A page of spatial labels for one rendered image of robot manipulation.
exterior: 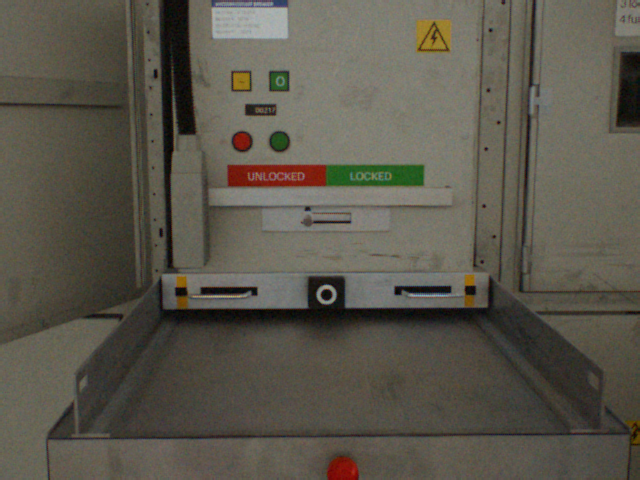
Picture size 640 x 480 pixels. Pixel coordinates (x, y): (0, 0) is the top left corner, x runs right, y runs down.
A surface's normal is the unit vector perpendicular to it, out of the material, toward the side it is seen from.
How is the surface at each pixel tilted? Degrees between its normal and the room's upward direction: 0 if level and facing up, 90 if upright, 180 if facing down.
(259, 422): 0
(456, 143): 90
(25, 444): 90
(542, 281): 90
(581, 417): 0
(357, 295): 90
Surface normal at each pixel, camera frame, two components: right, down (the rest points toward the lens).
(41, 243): 0.91, 0.07
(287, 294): 0.02, 0.16
